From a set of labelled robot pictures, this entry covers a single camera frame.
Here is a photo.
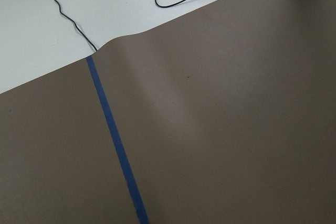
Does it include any brown paper table mat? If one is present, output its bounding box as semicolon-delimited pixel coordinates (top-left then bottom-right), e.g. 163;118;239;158
1;0;335;223

